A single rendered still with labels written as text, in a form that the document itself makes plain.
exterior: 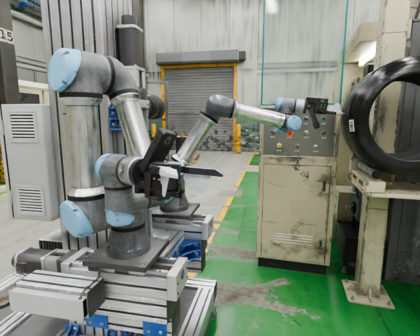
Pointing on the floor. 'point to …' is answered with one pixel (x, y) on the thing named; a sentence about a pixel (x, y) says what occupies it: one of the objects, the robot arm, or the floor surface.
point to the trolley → (158, 107)
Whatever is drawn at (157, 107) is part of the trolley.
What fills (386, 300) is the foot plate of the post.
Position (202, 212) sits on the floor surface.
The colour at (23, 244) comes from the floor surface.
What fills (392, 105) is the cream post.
